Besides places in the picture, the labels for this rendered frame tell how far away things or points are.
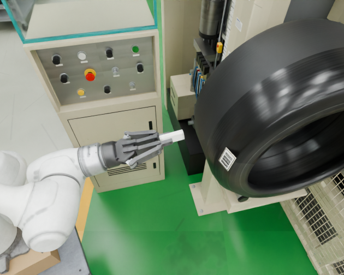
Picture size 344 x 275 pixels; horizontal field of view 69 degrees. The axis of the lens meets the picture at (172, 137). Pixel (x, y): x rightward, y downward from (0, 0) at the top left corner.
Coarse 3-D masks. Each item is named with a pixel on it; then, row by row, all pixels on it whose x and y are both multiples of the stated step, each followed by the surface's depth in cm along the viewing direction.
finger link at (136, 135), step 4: (124, 132) 75; (128, 132) 74; (132, 132) 74; (136, 132) 74; (140, 132) 74; (144, 132) 73; (148, 132) 73; (152, 132) 73; (132, 136) 74; (136, 136) 74; (140, 136) 74; (144, 136) 74
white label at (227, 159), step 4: (224, 152) 67; (228, 152) 66; (224, 156) 68; (228, 156) 66; (232, 156) 65; (220, 160) 70; (224, 160) 68; (228, 160) 67; (232, 160) 66; (224, 164) 69; (228, 164) 67; (228, 168) 68
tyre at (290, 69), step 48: (240, 48) 69; (288, 48) 61; (336, 48) 58; (240, 96) 63; (288, 96) 56; (336, 96) 55; (240, 144) 64; (288, 144) 108; (336, 144) 96; (240, 192) 83; (288, 192) 93
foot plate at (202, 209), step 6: (192, 186) 199; (198, 186) 200; (192, 192) 196; (198, 192) 196; (198, 198) 193; (198, 204) 190; (204, 204) 190; (210, 204) 190; (216, 204) 190; (222, 204) 190; (198, 210) 187; (204, 210) 187; (210, 210) 187; (216, 210) 187; (222, 210) 187
